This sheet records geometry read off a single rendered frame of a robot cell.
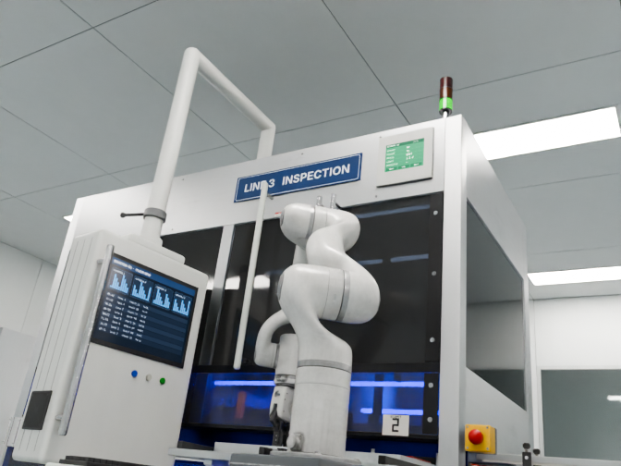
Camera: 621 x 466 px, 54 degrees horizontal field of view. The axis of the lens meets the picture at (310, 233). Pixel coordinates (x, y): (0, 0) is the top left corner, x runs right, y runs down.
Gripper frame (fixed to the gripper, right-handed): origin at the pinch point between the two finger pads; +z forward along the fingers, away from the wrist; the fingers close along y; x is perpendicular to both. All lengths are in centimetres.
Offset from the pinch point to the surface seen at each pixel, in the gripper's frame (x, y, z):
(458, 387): -48, 19, -20
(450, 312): -45, 19, -43
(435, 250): -39, 19, -65
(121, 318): 55, -22, -33
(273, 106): 91, 83, -202
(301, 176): 17, 17, -103
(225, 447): 14.7, -6.8, 3.9
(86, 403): 56, -27, -4
